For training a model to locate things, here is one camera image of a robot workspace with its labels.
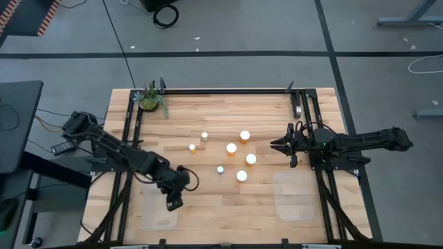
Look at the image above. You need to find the potted succulent plant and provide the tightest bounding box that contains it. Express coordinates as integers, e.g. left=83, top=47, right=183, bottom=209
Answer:
left=132, top=81, right=170, bottom=120

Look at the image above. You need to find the grey table leg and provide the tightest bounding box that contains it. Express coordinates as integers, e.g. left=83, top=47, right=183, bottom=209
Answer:
left=377, top=0, right=443, bottom=28

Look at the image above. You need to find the yellow floor cable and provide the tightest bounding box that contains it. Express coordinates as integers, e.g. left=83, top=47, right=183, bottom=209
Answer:
left=33, top=115, right=63, bottom=134

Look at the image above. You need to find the white floor cable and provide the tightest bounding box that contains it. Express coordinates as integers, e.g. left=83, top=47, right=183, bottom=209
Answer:
left=407, top=53, right=443, bottom=75

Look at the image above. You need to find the black platform with striped edges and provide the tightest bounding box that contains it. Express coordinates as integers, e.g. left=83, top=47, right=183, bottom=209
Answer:
left=0, top=0, right=62, bottom=37

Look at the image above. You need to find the black power adapter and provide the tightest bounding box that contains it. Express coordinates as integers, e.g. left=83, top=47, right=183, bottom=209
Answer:
left=51, top=140, right=78, bottom=156

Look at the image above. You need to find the black aluminium table frame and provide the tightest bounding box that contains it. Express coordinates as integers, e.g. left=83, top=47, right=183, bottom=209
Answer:
left=81, top=77, right=373, bottom=249

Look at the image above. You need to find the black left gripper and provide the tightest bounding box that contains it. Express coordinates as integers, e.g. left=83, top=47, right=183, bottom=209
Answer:
left=157, top=165, right=191, bottom=212

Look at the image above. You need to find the black box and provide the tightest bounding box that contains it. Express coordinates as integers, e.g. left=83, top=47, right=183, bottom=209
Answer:
left=140, top=0, right=179, bottom=12

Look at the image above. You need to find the black left camera cable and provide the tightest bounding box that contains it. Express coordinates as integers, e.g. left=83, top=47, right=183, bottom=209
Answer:
left=179, top=167, right=201, bottom=192

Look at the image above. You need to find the coiled black cable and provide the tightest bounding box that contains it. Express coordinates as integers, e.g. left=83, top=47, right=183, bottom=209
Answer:
left=152, top=3, right=180, bottom=30

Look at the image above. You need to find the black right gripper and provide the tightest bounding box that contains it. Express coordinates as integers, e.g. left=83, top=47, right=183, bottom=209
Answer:
left=269, top=122, right=314, bottom=169

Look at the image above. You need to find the black desk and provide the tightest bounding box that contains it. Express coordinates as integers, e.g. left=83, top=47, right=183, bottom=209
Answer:
left=0, top=80, right=44, bottom=174

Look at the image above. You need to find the clear plastic bin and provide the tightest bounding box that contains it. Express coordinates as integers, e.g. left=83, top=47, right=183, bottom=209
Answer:
left=272, top=170, right=315, bottom=222
left=140, top=178, right=179, bottom=232

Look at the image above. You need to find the grey table foot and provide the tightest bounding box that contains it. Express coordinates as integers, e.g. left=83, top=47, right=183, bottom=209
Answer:
left=412, top=108, right=443, bottom=120

